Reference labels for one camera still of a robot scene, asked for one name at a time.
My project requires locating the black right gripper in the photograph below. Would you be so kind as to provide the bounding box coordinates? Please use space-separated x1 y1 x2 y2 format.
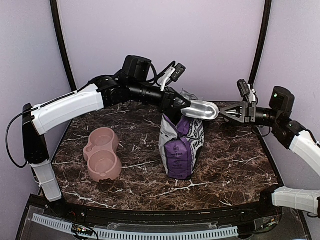
219 100 281 127

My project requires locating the silver metal scoop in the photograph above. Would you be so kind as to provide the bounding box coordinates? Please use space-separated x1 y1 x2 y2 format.
181 100 220 121

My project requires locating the purple pet food bag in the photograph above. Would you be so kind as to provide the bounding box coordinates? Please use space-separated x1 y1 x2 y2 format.
158 112 205 180

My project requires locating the pink double pet bowl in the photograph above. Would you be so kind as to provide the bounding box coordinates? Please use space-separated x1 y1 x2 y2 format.
83 127 122 182

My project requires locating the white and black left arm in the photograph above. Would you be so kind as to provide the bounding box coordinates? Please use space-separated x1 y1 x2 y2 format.
22 55 191 218

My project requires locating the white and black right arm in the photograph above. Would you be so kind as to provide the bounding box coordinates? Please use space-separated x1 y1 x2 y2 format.
220 79 320 218

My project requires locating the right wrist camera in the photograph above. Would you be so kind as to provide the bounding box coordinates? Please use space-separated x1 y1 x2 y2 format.
237 79 258 104

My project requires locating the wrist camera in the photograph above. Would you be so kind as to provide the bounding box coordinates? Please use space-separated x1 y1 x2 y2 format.
159 62 186 92
237 79 258 104

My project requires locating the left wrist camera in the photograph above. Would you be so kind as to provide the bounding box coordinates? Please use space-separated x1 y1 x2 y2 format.
159 62 186 92

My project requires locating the black front table rail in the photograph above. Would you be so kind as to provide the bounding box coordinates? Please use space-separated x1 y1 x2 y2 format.
47 200 283 225

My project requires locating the white slotted cable duct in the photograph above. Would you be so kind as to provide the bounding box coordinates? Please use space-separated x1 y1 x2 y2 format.
31 213 239 240

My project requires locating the black right frame post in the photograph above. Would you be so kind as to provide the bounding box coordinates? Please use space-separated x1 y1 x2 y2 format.
248 0 272 86

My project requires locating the black frame post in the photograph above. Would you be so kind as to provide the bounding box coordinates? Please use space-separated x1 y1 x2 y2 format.
248 0 272 86
49 0 77 91

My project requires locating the black left frame post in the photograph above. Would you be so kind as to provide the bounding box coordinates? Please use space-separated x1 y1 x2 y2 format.
49 0 77 91

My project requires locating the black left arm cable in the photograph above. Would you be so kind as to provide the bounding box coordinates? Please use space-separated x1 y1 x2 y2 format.
5 112 31 169

